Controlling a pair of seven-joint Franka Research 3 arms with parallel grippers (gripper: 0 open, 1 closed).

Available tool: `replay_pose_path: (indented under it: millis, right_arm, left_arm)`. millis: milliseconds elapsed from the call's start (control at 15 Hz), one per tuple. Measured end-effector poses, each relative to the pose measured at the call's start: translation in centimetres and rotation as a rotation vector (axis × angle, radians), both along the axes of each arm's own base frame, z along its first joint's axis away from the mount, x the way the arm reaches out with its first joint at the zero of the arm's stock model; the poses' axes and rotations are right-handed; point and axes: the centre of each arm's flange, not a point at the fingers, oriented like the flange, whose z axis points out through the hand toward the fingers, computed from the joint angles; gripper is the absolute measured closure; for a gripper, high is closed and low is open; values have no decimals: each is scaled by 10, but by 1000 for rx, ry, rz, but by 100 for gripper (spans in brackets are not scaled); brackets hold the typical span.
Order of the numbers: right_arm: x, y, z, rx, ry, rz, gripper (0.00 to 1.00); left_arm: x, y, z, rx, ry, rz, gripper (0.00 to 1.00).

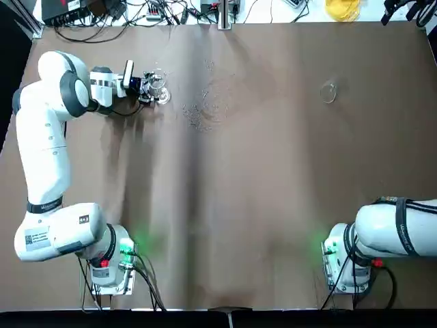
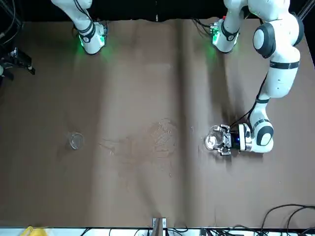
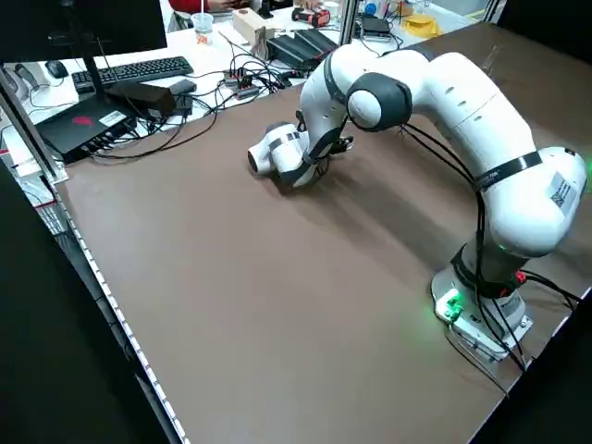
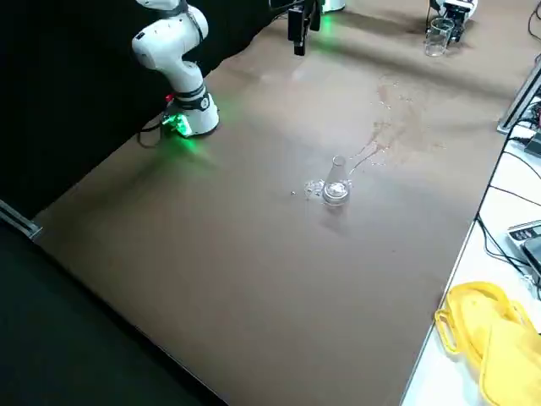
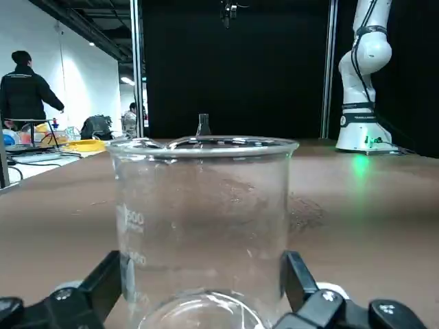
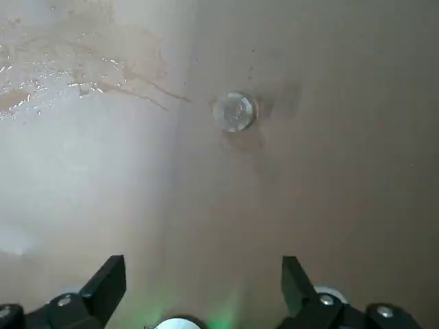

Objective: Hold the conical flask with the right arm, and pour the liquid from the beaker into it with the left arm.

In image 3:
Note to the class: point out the aluminium post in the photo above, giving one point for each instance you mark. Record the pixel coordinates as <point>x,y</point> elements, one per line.
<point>348,23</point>

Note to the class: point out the black computer mouse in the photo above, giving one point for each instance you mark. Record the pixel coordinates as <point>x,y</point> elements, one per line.
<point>56,68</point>

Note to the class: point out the cardboard box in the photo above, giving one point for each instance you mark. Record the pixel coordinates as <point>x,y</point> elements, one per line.
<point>250,23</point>

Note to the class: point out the black computer box red logo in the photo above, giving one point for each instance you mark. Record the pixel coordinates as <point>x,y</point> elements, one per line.
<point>78,129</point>

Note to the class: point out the red and black tool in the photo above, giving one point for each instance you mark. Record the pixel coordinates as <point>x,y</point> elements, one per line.
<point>314,17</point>

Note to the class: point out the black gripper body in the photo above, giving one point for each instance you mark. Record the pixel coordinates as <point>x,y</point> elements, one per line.
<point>341,144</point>

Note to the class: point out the yellow bag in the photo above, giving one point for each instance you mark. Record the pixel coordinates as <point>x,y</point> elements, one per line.
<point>423,25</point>

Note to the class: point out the black monitor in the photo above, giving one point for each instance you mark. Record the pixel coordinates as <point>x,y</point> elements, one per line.
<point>69,28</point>

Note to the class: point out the person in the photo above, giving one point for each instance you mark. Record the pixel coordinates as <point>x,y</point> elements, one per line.
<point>185,3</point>

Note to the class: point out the ribbed black device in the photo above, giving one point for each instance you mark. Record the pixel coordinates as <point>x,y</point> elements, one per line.
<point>296,48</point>

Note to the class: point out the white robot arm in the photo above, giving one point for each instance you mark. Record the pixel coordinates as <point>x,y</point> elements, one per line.
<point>485,115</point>

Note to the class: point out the clear plastic cup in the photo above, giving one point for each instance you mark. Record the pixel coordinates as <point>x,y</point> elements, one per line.
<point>202,30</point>

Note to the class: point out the dark brown box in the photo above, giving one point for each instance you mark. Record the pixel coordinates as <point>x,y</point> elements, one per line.
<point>148,99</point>

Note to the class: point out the small black box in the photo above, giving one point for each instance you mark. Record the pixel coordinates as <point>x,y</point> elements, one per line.
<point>377,27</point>

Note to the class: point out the aluminium frame rail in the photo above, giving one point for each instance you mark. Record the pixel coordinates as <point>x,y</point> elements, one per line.
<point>30,127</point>

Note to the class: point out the grey multi-port hub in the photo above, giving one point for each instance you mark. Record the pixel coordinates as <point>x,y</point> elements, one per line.
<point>240,85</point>

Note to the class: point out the black keyboard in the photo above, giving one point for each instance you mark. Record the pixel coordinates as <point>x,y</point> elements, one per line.
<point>139,69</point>

